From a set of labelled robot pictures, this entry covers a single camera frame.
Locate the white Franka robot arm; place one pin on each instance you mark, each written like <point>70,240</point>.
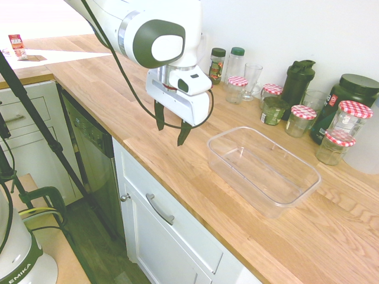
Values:
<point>103,17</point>

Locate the clear drinking glass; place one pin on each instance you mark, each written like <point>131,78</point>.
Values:
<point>314,99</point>

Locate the large dark supplement tub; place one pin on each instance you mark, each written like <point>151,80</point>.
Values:
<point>355,90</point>

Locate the white cabinet with knob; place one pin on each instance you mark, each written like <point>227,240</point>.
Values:
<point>165,242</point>

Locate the clear bottle with green lid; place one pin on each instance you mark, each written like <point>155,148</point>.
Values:
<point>234,66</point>

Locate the red striped BBQ chip bag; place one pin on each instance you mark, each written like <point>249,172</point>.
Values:
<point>18,47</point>

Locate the tall clear glass mug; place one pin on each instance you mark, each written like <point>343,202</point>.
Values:
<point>251,81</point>

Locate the black camera tripod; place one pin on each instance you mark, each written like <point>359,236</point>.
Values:
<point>28,102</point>

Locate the silver cabinet knob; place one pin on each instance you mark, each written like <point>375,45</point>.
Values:
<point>125,197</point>

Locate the clear plastic rectangular container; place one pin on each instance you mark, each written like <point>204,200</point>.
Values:
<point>260,174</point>

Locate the wooden robot mounting board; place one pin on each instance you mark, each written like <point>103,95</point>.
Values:
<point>59,254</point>

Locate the black shaker bottle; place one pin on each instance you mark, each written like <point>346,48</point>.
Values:
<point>297,85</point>

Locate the black dishwasher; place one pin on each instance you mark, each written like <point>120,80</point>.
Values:
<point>89,142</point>

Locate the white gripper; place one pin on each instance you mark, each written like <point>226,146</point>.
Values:
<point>177,105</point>

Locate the spice jar with dark lid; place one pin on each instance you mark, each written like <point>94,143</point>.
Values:
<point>217,66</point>

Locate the green clamp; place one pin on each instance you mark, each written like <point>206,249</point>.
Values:
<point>50,196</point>

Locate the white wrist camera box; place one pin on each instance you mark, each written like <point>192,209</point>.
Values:
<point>194,83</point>

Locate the glass jar red checkered lid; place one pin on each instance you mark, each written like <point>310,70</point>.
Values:
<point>350,118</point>
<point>236,90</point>
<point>300,122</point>
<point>334,151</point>
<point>271,90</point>

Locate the green cup with foil lid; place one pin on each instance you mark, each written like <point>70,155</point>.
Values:
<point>273,112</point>

